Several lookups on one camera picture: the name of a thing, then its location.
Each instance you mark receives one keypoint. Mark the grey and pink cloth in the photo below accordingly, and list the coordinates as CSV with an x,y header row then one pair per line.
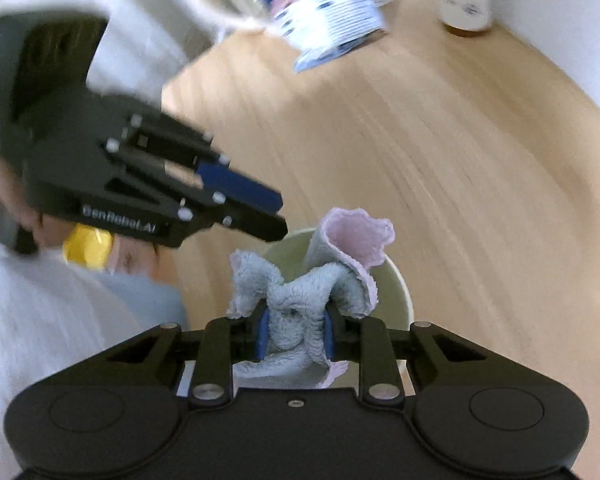
x,y
300,305

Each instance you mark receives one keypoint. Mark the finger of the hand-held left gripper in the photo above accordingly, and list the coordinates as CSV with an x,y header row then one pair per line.
x,y
260,227
240,185

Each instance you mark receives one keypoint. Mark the pale green bowl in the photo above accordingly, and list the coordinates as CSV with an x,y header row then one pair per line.
x,y
394,290

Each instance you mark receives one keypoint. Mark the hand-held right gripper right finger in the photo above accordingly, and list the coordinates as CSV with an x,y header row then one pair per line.
x,y
328,336

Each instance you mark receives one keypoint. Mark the person's grey-blue trousers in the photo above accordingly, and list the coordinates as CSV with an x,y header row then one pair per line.
x,y
145,300

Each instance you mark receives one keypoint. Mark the yellow object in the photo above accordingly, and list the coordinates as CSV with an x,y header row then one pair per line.
x,y
87,247

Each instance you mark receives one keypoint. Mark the person's white shirt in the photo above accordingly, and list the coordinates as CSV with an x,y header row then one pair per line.
x,y
35,320

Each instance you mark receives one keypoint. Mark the person's left hand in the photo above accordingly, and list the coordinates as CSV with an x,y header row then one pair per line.
x,y
0,185

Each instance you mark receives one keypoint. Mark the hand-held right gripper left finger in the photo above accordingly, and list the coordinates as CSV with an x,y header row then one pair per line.
x,y
260,336

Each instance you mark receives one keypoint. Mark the blue and white packet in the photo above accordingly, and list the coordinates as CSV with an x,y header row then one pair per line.
x,y
325,15

